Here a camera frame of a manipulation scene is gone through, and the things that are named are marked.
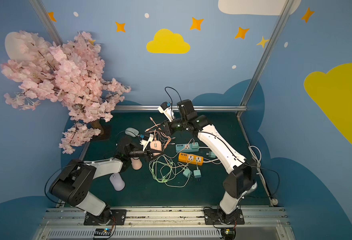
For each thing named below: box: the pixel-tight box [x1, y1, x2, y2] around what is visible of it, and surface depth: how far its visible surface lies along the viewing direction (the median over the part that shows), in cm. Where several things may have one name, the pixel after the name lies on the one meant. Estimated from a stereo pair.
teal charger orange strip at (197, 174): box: [193, 169, 202, 181], surface depth 90 cm
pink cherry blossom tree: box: [0, 31, 131, 154], surface depth 71 cm
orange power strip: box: [178, 152, 204, 166], surface depth 95 cm
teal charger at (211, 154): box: [206, 151, 217, 158], surface depth 98 cm
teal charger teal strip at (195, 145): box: [191, 142, 199, 149], surface depth 97 cm
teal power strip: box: [175, 143, 200, 153], surface depth 100 cm
